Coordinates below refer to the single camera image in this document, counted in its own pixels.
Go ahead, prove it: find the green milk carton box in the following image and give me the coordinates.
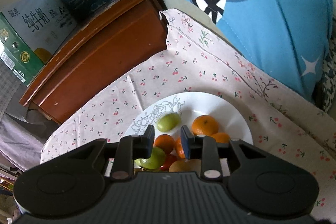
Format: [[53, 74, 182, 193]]
[[1, 0, 78, 56]]

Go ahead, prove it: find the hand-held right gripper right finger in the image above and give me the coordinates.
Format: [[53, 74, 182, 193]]
[[181, 125, 264, 180]]

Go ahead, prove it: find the plaid cloth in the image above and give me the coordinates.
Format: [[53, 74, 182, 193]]
[[0, 56, 29, 114]]

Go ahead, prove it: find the white plate with flower print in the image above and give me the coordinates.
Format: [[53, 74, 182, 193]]
[[122, 92, 254, 174]]

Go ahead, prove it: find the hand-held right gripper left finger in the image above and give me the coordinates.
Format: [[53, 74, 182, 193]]
[[70, 125, 155, 181]]

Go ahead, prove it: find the blue printed cushion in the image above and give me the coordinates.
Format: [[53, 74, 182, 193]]
[[134, 0, 334, 104]]

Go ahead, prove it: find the cherry print tablecloth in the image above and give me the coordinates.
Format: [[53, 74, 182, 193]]
[[39, 46, 336, 214]]

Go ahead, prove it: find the lavender cloth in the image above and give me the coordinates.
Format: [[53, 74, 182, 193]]
[[0, 106, 61, 169]]

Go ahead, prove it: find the branch print floral cloth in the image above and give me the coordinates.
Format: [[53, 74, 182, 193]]
[[159, 9, 336, 159]]

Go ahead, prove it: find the brown wooden cabinet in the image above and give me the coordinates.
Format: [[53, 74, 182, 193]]
[[20, 0, 168, 125]]

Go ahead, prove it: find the dark patterned cloth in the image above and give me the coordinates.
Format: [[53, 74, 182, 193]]
[[314, 30, 336, 113]]

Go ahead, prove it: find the green jujube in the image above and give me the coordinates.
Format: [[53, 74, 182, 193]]
[[139, 147, 166, 170], [157, 113, 181, 132]]

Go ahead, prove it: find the red cherry tomato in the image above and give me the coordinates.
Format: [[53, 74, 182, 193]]
[[160, 154, 177, 171]]

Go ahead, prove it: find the brown longan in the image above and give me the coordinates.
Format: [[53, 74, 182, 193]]
[[169, 158, 201, 173]]

